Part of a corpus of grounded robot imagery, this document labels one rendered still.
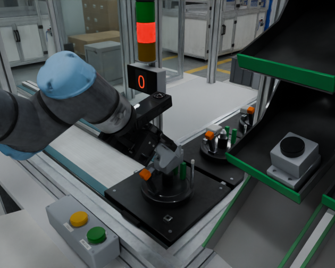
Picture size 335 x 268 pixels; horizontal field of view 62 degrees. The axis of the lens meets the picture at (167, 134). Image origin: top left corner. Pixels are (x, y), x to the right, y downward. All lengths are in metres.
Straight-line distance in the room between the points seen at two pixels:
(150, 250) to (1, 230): 0.45
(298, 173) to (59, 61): 0.36
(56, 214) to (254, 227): 0.46
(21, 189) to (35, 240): 0.24
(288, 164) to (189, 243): 0.33
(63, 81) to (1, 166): 0.81
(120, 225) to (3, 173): 0.58
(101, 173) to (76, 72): 0.55
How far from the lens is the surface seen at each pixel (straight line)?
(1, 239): 0.90
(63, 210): 0.76
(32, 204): 0.97
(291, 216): 0.56
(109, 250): 0.67
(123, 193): 0.75
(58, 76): 0.42
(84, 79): 0.43
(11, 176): 1.12
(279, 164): 0.41
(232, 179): 0.81
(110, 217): 0.72
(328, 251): 0.56
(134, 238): 0.67
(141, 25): 0.78
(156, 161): 0.68
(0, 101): 0.42
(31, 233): 0.88
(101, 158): 1.00
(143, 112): 0.55
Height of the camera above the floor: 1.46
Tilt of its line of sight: 29 degrees down
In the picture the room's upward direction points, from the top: straight up
